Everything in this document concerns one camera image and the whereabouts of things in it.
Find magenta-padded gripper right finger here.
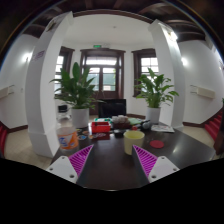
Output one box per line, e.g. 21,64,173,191
131,144,180,187

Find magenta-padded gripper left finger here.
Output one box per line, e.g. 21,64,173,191
45,143,95,184

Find orange drink plastic bottle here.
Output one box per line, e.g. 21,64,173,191
55,122,80,151

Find flat round red coaster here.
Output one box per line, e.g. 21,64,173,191
149,139,165,149

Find pale yellow cup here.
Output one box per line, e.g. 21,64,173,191
123,130,146,156

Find green folded cloth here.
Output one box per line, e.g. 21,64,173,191
128,117,143,126

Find red plastic box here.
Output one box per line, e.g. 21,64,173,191
91,121,112,134

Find potted green plant white pot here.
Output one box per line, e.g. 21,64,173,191
134,67,180,125
49,61,103,129

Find tray of small jars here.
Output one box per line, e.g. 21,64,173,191
111,114,132,130

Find flat green box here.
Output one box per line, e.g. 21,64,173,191
93,117,113,124

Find red carpeted stairs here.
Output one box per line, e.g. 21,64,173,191
204,108,224,141
0,123,8,156

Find black chair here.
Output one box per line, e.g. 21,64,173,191
97,98,127,119

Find dark wooden double door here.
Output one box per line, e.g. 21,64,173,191
79,48,126,101

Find white wall radiator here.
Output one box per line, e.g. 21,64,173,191
190,84,216,100
0,84,16,99

